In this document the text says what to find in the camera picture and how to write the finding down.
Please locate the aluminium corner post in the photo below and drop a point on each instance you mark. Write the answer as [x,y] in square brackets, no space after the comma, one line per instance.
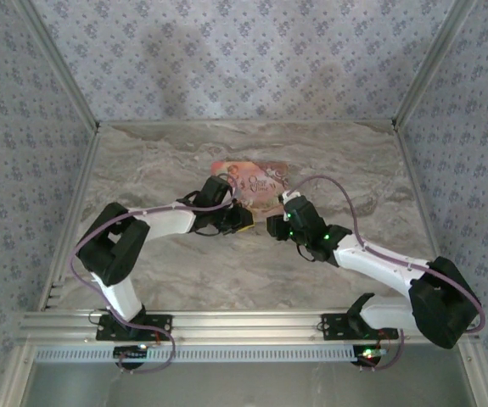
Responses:
[57,63]
[434,63]

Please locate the pink illustrated diary book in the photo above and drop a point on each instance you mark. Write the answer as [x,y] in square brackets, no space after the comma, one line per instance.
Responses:
[260,186]

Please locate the grey metal sheet panel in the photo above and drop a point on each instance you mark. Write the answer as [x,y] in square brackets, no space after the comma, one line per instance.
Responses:
[243,383]

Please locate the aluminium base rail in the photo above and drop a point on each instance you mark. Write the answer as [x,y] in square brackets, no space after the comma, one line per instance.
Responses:
[243,326]

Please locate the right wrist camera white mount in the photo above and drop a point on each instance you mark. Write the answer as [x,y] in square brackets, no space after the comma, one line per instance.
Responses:
[296,203]

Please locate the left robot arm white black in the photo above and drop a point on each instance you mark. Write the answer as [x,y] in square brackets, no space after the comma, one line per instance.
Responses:
[116,246]

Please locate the aluminium table side rail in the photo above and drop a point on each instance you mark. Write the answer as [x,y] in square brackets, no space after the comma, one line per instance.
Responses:
[84,178]

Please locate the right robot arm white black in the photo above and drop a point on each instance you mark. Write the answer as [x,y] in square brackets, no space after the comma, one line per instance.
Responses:
[430,297]

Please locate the black controller board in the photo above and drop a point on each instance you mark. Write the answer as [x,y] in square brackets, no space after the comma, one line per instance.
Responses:
[368,355]
[131,352]

